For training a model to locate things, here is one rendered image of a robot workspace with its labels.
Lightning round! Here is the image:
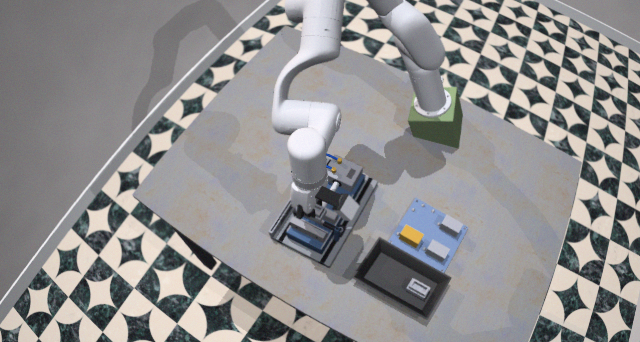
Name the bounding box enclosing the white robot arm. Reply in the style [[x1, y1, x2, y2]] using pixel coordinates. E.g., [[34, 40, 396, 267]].
[[272, 0, 452, 221]]

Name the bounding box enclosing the yellow rectangular block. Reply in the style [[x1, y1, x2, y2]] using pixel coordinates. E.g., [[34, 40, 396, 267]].
[[398, 225, 424, 248]]

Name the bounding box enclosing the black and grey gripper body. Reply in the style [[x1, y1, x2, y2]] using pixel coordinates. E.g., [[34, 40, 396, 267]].
[[291, 172, 328, 214]]

